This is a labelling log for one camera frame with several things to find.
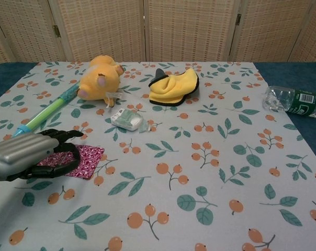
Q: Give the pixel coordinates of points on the giant green blue pen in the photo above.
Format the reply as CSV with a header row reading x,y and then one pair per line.
x,y
46,111

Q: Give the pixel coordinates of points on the woven folding screen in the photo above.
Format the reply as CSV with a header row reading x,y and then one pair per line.
x,y
158,28

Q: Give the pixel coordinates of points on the floral print tablecloth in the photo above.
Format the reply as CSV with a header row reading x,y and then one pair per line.
x,y
186,162

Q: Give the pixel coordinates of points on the orange plush toy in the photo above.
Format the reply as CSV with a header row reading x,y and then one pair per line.
x,y
97,81

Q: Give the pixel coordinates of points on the yellow black microfiber cloth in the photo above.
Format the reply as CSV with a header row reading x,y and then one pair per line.
x,y
173,89

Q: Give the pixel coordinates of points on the small green white packet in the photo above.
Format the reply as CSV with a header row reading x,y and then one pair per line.
x,y
126,120

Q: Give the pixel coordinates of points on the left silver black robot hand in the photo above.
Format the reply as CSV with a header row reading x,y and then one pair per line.
x,y
22,151

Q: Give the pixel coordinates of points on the pink patterned packet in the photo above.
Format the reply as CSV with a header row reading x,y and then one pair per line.
x,y
91,158

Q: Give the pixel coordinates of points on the clear plastic water bottle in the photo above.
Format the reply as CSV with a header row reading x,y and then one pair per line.
x,y
299,102

